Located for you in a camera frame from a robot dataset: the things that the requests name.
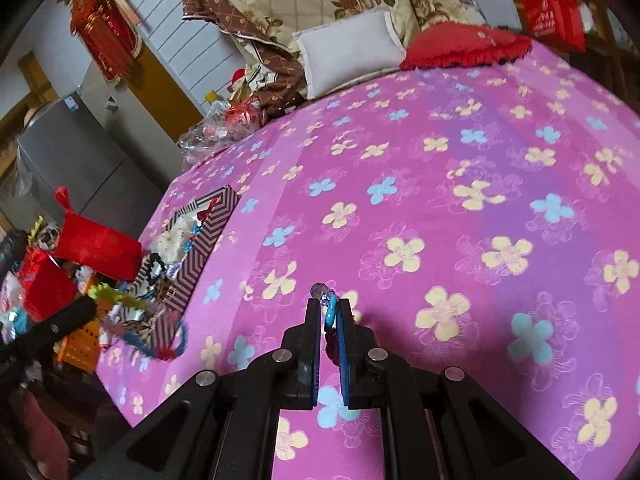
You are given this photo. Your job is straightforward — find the red knot wall hanging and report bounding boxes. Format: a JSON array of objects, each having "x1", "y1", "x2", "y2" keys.
[{"x1": 69, "y1": 0, "x2": 144, "y2": 85}]

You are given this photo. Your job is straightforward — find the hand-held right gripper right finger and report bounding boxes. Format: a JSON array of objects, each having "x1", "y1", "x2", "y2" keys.
[{"x1": 336, "y1": 297, "x2": 576, "y2": 480}]

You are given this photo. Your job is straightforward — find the red gift bag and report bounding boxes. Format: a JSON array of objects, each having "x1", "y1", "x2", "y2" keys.
[{"x1": 54, "y1": 186, "x2": 144, "y2": 282}]

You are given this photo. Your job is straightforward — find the red box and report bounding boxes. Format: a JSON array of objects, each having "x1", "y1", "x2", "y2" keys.
[{"x1": 19, "y1": 249, "x2": 79, "y2": 322}]

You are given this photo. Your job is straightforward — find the white pillow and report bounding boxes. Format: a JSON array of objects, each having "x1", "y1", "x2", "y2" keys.
[{"x1": 292, "y1": 9, "x2": 407, "y2": 101}]

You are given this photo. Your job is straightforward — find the white lace flower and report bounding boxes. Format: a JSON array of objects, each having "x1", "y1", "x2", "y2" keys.
[{"x1": 150, "y1": 215, "x2": 197, "y2": 262}]

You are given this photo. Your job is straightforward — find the purple floral bedsheet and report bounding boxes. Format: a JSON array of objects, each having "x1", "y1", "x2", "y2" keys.
[{"x1": 95, "y1": 42, "x2": 640, "y2": 480}]

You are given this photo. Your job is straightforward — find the red fringed cushion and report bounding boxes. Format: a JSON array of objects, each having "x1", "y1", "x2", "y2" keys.
[{"x1": 399, "y1": 22, "x2": 533, "y2": 72}]

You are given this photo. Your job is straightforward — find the colourful beaded string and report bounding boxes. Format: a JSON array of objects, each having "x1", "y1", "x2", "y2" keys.
[{"x1": 120, "y1": 319, "x2": 189, "y2": 362}]

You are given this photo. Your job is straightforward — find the clear plastic bags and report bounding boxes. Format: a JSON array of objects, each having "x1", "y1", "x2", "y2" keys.
[{"x1": 179, "y1": 100, "x2": 266, "y2": 163}]

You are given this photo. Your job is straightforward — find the grey refrigerator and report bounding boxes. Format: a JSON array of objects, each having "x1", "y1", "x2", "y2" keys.
[{"x1": 14, "y1": 55, "x2": 168, "y2": 223}]

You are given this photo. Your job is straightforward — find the plastic bottle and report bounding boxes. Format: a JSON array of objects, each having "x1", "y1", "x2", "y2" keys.
[{"x1": 204, "y1": 90, "x2": 232, "y2": 127}]

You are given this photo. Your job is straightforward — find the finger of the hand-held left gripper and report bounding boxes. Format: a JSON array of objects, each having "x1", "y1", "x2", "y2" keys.
[{"x1": 0, "y1": 296, "x2": 97, "y2": 368}]

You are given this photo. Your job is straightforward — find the striped jewelry box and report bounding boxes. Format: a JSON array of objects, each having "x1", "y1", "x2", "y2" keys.
[{"x1": 120, "y1": 185, "x2": 241, "y2": 361}]

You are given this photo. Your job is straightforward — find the green fuzzy hair tie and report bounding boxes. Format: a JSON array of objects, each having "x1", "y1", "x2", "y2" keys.
[{"x1": 92, "y1": 282, "x2": 147, "y2": 312}]

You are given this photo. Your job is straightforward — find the red paper bag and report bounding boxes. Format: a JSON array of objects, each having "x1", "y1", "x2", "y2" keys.
[{"x1": 521, "y1": 0, "x2": 587, "y2": 52}]

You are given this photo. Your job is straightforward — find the orange crate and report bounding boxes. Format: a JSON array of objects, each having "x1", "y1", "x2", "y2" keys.
[{"x1": 56, "y1": 319, "x2": 102, "y2": 373}]

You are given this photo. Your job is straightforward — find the blue bead bracelet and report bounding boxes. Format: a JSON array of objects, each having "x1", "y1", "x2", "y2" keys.
[{"x1": 310, "y1": 282, "x2": 343, "y2": 366}]

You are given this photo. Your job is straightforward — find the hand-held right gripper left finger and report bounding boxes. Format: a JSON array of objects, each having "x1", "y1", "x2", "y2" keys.
[{"x1": 95, "y1": 297, "x2": 322, "y2": 480}]

